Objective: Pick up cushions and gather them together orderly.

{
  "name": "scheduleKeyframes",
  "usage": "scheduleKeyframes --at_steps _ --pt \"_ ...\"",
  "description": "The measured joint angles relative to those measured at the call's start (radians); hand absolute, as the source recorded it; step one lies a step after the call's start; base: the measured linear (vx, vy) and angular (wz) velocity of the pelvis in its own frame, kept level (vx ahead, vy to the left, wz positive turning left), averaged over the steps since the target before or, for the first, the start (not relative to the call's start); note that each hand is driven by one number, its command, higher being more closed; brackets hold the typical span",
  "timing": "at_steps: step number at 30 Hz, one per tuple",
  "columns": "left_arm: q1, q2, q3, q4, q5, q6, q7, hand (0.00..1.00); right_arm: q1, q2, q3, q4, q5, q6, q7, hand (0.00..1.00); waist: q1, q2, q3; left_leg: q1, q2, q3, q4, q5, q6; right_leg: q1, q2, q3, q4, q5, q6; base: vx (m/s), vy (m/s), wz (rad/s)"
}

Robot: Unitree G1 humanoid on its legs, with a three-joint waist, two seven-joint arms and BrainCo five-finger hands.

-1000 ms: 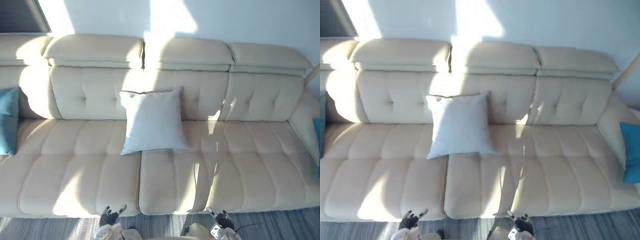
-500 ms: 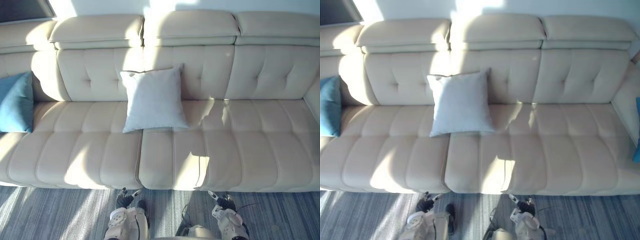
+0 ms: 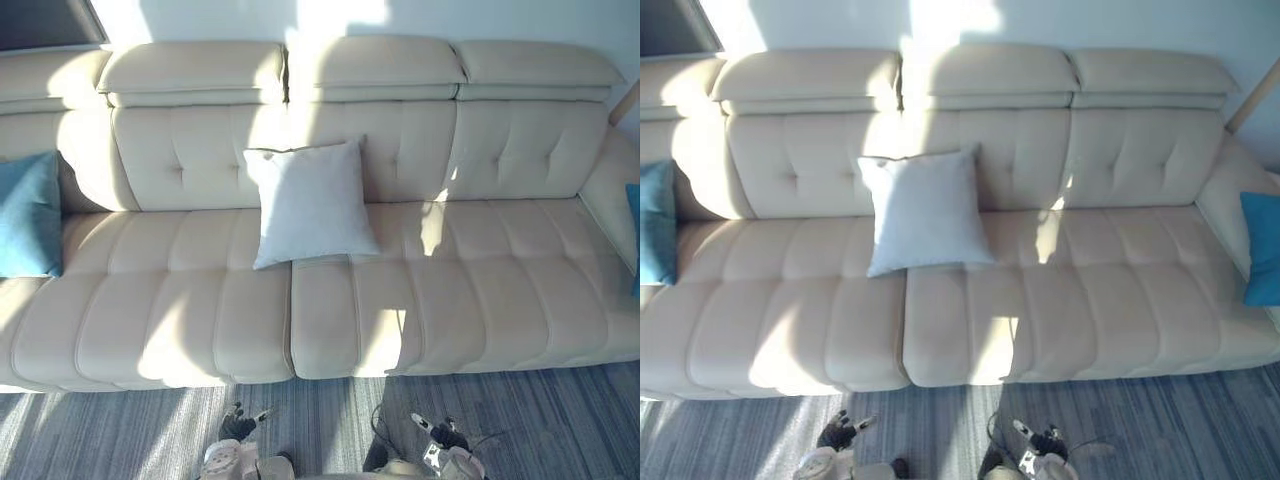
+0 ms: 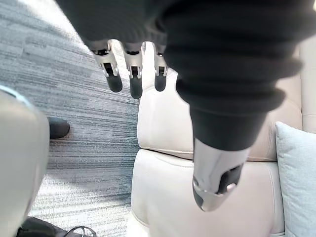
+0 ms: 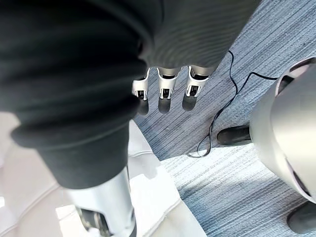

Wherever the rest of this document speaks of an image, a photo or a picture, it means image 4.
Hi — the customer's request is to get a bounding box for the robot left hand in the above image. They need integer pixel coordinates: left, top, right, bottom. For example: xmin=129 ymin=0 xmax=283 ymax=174
xmin=54 ymin=0 xmax=316 ymax=213

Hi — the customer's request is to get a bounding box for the beige leather sofa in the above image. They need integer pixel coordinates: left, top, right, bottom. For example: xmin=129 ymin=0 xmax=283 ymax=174
xmin=131 ymin=40 xmax=316 ymax=237

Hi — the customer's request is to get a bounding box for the light blue cushion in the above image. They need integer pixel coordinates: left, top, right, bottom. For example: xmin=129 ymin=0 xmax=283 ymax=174
xmin=275 ymin=121 xmax=316 ymax=237

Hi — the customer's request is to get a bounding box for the robot dark foot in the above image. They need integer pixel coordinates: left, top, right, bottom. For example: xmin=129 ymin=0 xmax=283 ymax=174
xmin=48 ymin=117 xmax=71 ymax=140

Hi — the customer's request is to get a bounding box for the robot silver leg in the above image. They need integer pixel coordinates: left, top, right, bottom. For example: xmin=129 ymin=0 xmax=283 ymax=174
xmin=0 ymin=84 xmax=51 ymax=237

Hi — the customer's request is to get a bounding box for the black cable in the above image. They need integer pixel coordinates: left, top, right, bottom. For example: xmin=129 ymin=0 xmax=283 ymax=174
xmin=64 ymin=226 xmax=96 ymax=237

